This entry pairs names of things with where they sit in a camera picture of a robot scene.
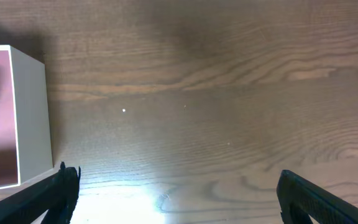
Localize white box pink interior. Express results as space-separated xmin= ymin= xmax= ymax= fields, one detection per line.
xmin=0 ymin=45 xmax=53 ymax=189

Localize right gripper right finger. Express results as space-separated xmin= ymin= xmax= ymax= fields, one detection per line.
xmin=277 ymin=170 xmax=358 ymax=224

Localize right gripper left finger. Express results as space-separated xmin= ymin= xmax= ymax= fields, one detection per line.
xmin=0 ymin=162 xmax=81 ymax=224

